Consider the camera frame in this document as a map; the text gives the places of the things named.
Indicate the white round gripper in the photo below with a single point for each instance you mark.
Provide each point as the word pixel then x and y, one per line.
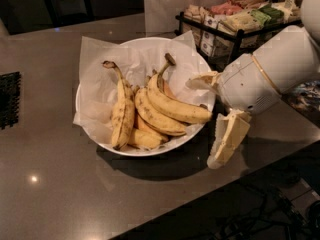
pixel 246 84

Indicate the black chair frame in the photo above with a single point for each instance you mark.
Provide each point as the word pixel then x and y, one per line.
pixel 69 12

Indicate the spotted yellow banana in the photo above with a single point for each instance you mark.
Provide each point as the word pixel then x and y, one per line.
pixel 123 112

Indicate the green packet stack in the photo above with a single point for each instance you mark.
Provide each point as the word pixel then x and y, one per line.
pixel 267 15

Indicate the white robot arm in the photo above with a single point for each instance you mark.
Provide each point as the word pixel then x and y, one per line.
pixel 293 55

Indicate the white paper liner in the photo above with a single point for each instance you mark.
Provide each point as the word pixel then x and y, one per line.
pixel 97 91

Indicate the white packet boxes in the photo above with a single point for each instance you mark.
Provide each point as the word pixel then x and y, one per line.
pixel 208 43

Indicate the yellow banana bottom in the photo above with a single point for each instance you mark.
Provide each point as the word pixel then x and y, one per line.
pixel 144 140

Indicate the black grid vent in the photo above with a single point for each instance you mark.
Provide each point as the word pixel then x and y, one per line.
pixel 9 99

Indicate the orange-tinted banana underneath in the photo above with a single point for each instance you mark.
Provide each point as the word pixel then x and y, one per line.
pixel 142 125

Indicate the pink packet stack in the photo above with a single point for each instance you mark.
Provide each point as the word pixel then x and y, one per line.
pixel 225 9

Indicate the black wire rack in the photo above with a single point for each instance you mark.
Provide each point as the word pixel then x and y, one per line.
pixel 219 62

